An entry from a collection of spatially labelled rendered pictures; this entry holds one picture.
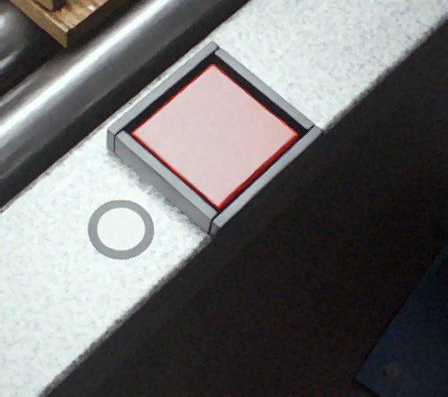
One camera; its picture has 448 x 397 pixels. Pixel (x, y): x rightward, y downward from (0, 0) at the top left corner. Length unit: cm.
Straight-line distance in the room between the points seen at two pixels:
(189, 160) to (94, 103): 7
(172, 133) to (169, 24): 8
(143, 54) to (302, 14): 9
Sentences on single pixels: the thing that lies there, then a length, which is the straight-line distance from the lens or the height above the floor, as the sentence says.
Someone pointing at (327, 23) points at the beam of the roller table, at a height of 92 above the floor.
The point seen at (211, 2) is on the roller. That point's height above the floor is 91.
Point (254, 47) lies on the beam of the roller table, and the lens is 64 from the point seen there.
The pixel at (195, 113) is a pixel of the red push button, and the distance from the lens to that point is 60.
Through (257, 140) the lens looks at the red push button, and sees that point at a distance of 59.
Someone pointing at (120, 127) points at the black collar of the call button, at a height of 93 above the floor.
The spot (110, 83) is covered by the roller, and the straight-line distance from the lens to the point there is 62.
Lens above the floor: 144
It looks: 61 degrees down
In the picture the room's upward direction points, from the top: 11 degrees clockwise
